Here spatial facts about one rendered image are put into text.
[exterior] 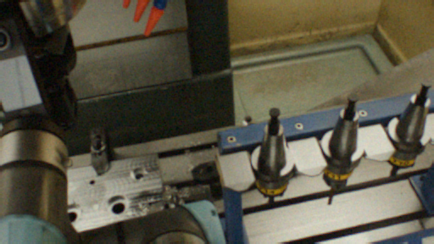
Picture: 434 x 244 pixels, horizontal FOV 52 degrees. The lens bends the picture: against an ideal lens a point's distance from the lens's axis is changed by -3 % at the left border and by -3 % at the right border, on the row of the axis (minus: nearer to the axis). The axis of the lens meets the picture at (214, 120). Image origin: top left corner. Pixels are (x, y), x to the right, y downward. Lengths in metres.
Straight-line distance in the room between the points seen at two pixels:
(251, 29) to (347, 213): 0.92
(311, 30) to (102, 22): 0.93
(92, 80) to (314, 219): 0.68
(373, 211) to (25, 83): 0.77
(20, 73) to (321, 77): 1.40
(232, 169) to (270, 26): 1.13
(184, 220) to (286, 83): 1.29
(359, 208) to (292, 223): 0.15
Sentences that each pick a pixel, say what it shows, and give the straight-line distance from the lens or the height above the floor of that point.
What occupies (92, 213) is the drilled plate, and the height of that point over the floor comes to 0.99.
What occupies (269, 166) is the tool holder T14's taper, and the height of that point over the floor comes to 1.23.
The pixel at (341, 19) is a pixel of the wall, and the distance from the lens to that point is 1.86.
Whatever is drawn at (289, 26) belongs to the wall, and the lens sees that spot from 1.79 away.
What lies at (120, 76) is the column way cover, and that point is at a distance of 1.27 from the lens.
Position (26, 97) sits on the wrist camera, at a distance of 0.51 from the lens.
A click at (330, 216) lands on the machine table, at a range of 1.02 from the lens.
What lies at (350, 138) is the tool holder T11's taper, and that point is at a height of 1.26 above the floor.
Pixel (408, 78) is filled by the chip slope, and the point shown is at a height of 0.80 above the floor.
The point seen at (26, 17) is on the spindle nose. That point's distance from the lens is 0.54.
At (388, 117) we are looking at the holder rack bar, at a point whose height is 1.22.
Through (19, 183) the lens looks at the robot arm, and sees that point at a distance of 0.45.
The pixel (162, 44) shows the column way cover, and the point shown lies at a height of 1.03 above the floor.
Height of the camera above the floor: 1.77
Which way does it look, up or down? 48 degrees down
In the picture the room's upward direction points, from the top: 6 degrees counter-clockwise
